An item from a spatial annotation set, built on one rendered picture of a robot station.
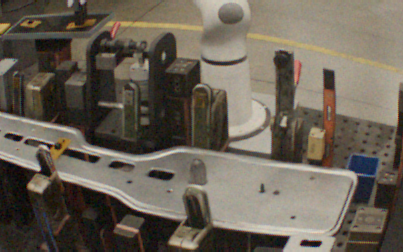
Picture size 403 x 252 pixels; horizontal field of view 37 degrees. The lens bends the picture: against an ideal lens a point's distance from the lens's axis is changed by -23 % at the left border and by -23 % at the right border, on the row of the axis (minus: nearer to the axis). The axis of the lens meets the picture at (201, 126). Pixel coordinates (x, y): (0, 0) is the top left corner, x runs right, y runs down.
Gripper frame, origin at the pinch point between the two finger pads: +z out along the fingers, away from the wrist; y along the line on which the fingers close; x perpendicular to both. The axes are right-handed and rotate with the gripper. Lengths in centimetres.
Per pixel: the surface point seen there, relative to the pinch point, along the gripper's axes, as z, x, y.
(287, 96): 7, 51, 35
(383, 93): 118, 121, -175
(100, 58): 3.4, 11.1, 21.8
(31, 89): 11.2, -10.9, 18.9
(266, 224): 19, 47, 60
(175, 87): 10.2, 27.9, 24.6
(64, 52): 11.6, -6.4, -2.3
